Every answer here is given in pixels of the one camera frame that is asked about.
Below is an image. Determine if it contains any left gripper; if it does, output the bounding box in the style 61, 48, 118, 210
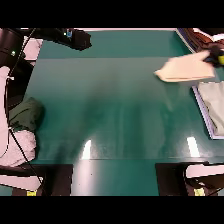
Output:
67, 28, 93, 52

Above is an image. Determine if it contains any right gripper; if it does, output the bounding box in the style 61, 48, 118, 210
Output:
205, 45, 224, 68

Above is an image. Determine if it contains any cream garment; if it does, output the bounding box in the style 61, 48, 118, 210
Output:
153, 50, 216, 84

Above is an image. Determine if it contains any brown garment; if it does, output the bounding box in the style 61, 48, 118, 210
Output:
184, 28, 215, 52

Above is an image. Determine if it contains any grey garment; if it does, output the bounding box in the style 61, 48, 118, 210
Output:
198, 81, 224, 136

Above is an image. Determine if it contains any dark green garment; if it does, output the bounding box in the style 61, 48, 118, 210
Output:
8, 96, 45, 133

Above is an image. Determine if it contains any white garment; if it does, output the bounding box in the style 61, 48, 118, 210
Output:
0, 129, 38, 168

